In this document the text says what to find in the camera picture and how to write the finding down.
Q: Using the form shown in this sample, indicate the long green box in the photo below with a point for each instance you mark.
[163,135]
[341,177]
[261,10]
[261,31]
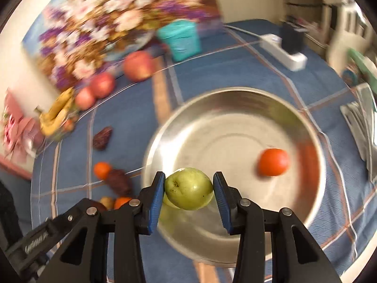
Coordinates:
[360,60]

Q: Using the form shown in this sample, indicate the teal house-shaped box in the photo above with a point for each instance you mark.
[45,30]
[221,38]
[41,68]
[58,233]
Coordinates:
[181,41]

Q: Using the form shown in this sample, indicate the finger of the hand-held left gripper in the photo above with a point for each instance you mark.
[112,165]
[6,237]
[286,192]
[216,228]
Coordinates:
[73,212]

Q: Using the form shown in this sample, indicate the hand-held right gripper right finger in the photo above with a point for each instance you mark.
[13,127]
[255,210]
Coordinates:
[222,203]

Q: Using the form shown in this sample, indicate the pink wrapped bouquet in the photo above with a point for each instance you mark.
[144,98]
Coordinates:
[14,123]

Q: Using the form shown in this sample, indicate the white phone stand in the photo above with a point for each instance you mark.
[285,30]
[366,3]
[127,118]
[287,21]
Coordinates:
[353,121]

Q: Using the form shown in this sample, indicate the small orange tangerine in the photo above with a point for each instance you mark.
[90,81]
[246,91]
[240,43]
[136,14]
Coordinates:
[272,162]
[101,170]
[121,202]

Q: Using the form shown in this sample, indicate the white power strip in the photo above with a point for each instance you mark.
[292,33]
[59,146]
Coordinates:
[279,53]

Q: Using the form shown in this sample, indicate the smartphone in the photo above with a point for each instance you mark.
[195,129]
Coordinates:
[369,115]

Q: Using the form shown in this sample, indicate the medium red apple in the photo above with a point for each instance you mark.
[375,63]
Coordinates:
[102,85]

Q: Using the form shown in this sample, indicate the white shelf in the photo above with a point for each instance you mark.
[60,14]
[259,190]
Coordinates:
[341,20]

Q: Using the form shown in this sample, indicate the round steel plate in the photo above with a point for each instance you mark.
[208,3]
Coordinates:
[223,129]

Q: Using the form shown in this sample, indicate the tan longan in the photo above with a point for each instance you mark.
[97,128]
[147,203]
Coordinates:
[107,202]

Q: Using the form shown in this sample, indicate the black charger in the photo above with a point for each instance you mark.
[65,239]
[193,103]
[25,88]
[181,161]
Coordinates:
[291,41]

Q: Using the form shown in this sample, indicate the small pink apple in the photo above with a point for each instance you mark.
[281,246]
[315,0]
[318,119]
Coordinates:
[84,98]

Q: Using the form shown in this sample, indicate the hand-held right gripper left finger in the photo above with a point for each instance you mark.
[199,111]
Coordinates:
[156,203]

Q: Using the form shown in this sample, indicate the large red apple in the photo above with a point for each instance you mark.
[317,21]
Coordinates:
[138,66]

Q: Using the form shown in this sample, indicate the green jujube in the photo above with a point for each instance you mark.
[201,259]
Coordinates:
[188,191]

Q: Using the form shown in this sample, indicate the bunch of yellow bananas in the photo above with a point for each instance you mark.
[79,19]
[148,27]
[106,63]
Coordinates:
[56,118]

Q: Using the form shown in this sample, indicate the flower painting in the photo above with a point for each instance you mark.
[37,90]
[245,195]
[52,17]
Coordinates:
[117,6]

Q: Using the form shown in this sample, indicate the clear plastic fruit container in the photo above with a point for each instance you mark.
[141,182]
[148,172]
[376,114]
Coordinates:
[66,128]

